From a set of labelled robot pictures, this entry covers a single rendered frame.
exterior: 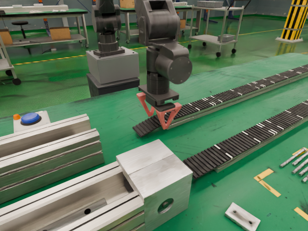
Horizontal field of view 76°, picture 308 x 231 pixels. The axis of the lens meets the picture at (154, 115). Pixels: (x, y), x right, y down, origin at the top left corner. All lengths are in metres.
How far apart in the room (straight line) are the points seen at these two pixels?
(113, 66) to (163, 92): 0.44
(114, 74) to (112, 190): 0.62
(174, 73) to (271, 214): 0.31
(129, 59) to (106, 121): 0.37
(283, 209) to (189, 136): 0.26
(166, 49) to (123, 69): 0.52
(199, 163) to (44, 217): 0.29
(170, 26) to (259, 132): 0.34
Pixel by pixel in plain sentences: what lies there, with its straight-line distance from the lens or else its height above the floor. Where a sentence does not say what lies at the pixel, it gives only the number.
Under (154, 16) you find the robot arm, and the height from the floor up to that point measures 1.08.
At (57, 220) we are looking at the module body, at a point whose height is 0.84.
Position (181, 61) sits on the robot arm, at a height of 1.00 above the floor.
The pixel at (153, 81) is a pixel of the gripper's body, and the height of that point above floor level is 0.94.
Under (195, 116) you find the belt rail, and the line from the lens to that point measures 0.63.
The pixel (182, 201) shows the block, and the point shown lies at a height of 0.81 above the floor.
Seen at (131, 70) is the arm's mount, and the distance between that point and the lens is 0.93.
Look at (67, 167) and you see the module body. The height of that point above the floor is 0.81.
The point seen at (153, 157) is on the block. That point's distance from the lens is 0.35.
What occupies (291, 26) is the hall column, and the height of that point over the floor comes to 0.36.
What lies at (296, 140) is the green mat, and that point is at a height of 0.78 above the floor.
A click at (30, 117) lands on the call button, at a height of 0.85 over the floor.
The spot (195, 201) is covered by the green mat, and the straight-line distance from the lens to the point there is 0.42.
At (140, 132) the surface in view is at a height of 0.80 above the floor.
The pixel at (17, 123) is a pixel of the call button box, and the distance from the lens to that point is 0.60.
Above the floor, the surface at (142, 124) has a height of 0.80.
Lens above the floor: 1.12
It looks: 32 degrees down
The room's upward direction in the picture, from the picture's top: straight up
